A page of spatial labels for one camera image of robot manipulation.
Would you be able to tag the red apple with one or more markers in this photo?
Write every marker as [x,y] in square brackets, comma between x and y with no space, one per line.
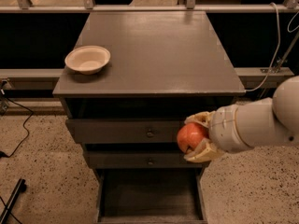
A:
[190,135]

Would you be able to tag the gray open bottom drawer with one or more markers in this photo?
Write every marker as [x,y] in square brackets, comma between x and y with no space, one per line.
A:
[151,196]

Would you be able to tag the gray middle drawer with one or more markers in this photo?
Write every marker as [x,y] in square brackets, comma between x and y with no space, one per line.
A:
[138,160]

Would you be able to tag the gray wooden drawer cabinet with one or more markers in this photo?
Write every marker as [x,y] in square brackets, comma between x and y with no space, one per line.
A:
[164,65]

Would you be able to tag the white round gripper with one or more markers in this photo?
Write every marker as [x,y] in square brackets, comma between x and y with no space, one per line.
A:
[223,129]

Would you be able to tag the beige paper bowl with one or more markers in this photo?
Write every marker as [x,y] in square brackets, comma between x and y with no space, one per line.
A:
[87,60]

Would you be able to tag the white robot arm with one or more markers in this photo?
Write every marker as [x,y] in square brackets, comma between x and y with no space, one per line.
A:
[271,121]

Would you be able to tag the metal railing frame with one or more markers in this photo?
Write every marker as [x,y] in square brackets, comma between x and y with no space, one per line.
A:
[260,37]

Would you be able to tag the black bar on floor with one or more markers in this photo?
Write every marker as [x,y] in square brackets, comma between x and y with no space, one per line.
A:
[8,206]

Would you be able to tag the gray top drawer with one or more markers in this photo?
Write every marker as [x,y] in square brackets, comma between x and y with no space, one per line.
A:
[122,131]

